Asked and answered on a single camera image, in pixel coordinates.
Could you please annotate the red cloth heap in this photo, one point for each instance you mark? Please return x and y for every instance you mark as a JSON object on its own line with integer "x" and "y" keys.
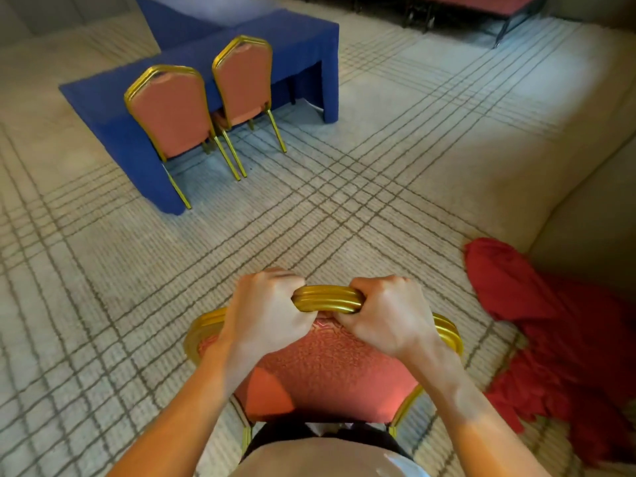
{"x": 556, "y": 342}

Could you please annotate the blue cloth covered table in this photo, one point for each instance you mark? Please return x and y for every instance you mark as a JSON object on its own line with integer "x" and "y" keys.
{"x": 198, "y": 59}

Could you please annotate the person's white shirt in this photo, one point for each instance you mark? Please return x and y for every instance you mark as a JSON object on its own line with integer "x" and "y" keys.
{"x": 328, "y": 461}

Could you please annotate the person's right fingers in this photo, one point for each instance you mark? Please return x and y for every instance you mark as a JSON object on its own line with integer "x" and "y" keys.
{"x": 368, "y": 287}

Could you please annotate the person's right hand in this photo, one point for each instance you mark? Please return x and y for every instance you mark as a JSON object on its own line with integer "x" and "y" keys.
{"x": 392, "y": 317}

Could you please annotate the person's left hand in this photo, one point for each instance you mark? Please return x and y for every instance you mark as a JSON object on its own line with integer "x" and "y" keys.
{"x": 263, "y": 312}

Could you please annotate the person's left fingers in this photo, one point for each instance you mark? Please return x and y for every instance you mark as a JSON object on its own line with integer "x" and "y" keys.
{"x": 284, "y": 276}

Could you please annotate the person's right forearm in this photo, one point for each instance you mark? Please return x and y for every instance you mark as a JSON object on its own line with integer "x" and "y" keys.
{"x": 467, "y": 412}

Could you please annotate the red topped stage platform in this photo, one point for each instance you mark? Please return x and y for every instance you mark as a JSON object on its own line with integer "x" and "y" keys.
{"x": 472, "y": 7}

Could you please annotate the person's black trousers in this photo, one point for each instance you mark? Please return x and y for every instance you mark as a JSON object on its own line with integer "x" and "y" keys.
{"x": 323, "y": 432}

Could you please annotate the person's left forearm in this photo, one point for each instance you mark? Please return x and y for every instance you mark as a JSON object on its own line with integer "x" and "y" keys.
{"x": 191, "y": 407}

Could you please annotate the gold frame pink banquet chair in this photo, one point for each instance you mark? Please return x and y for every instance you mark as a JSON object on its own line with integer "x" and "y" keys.
{"x": 325, "y": 367}
{"x": 244, "y": 79}
{"x": 171, "y": 116}

